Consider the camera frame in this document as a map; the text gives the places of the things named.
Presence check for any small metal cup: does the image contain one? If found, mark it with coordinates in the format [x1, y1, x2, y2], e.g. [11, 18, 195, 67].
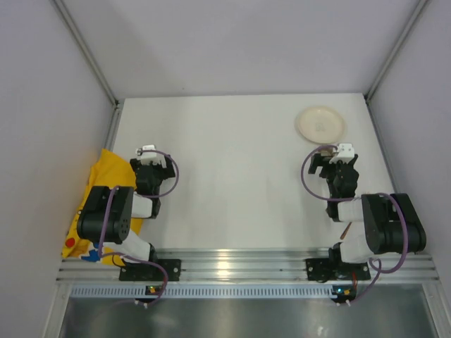
[319, 146, 336, 158]

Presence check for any yellow Pikachu placemat cloth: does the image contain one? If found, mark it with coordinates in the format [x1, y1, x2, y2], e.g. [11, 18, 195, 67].
[61, 149, 136, 267]

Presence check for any white round plate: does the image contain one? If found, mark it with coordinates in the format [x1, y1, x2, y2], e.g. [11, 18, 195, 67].
[295, 106, 346, 144]

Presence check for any copper fork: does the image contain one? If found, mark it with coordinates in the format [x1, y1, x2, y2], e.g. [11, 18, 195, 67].
[340, 222, 352, 240]

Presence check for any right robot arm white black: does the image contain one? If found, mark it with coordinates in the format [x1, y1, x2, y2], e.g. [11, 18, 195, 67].
[300, 144, 427, 273]

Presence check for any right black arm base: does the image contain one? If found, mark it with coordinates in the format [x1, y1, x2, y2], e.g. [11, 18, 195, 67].
[305, 258, 371, 283]

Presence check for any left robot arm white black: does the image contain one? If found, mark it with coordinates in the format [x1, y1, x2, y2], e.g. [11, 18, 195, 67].
[76, 156, 179, 264]

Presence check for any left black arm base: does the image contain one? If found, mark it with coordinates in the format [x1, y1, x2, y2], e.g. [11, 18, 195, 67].
[118, 259, 182, 282]

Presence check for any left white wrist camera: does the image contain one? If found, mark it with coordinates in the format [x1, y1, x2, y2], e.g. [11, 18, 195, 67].
[135, 144, 167, 168]

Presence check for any aluminium rail frame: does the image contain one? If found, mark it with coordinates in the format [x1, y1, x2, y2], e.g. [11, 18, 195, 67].
[56, 249, 439, 284]

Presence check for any perforated cable tray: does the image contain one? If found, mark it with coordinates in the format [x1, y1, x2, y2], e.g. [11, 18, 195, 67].
[70, 284, 352, 299]

